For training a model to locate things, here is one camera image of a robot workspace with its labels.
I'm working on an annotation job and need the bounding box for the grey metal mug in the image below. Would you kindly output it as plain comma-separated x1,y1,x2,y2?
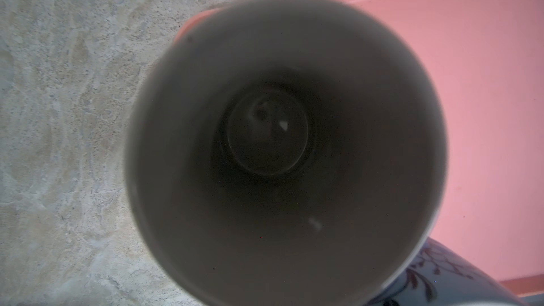
125,0,447,305

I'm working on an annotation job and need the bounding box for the blue handled mug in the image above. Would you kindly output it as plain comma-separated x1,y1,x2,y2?
368,238,526,306

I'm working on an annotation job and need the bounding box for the pink silicone tray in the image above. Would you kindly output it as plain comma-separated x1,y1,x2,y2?
173,0,544,298

